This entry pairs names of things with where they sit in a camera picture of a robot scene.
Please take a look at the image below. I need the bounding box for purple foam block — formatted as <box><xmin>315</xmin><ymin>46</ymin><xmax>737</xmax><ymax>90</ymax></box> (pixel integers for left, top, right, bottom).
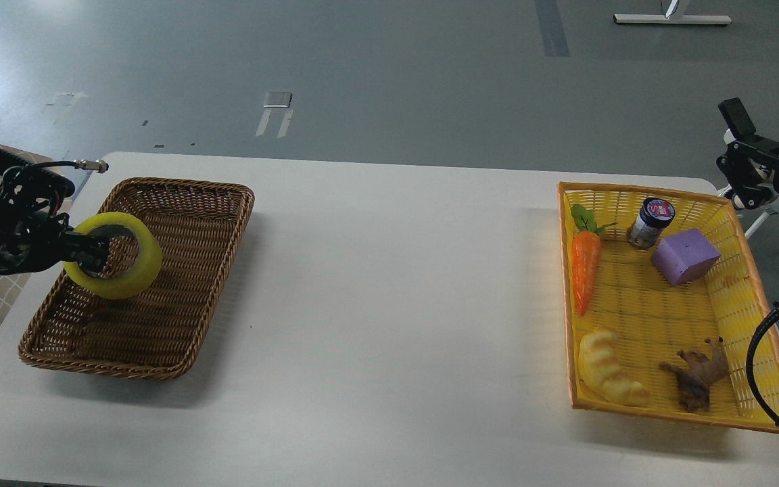
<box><xmin>651</xmin><ymin>228</ymin><xmax>722</xmax><ymax>287</ymax></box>

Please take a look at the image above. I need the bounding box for orange toy carrot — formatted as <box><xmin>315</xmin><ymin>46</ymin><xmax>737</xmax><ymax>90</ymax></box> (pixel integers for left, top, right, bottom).
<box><xmin>571</xmin><ymin>204</ymin><xmax>615</xmax><ymax>317</ymax></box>

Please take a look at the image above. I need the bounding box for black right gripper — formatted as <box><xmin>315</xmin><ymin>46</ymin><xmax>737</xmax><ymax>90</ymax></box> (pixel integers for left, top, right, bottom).
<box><xmin>716</xmin><ymin>97</ymin><xmax>779</xmax><ymax>210</ymax></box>

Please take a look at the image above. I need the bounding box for brown toy animal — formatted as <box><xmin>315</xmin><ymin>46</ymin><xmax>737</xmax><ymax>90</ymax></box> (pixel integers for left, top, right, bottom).
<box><xmin>658</xmin><ymin>336</ymin><xmax>729</xmax><ymax>413</ymax></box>

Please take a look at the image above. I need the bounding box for brown wicker basket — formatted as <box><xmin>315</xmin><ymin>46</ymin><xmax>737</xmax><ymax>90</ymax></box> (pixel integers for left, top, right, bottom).
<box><xmin>18</xmin><ymin>178</ymin><xmax>254</xmax><ymax>380</ymax></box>

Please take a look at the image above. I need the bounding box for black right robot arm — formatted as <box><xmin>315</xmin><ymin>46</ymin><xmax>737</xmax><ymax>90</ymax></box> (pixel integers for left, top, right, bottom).
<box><xmin>716</xmin><ymin>98</ymin><xmax>779</xmax><ymax>210</ymax></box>

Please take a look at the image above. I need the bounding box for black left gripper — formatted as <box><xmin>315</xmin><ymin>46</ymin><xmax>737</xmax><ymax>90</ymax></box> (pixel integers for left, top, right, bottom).
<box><xmin>41</xmin><ymin>226</ymin><xmax>110</xmax><ymax>273</ymax></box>

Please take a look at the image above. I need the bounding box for small dark jar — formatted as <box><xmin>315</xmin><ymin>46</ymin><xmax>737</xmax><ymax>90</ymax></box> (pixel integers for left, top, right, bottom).
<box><xmin>625</xmin><ymin>197</ymin><xmax>676</xmax><ymax>250</ymax></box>

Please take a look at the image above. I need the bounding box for toy croissant bread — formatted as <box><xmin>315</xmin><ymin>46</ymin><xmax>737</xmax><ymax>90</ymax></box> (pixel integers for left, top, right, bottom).
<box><xmin>576</xmin><ymin>329</ymin><xmax>650</xmax><ymax>407</ymax></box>

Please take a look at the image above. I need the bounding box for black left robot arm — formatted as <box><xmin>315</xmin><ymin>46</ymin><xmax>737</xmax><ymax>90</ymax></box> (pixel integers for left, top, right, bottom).
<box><xmin>0</xmin><ymin>148</ymin><xmax>110</xmax><ymax>277</ymax></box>

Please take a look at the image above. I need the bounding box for white stand base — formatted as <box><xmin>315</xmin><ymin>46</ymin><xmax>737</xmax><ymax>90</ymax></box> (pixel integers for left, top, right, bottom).
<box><xmin>612</xmin><ymin>1</ymin><xmax>732</xmax><ymax>26</ymax></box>

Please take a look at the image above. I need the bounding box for yellow plastic basket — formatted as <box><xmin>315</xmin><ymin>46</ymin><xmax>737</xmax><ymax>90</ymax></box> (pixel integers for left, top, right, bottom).
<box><xmin>557</xmin><ymin>181</ymin><xmax>779</xmax><ymax>434</ymax></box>

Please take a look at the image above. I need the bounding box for yellow tape roll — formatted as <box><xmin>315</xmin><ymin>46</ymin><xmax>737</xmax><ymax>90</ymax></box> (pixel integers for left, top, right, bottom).
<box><xmin>63</xmin><ymin>212</ymin><xmax>163</xmax><ymax>300</ymax></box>

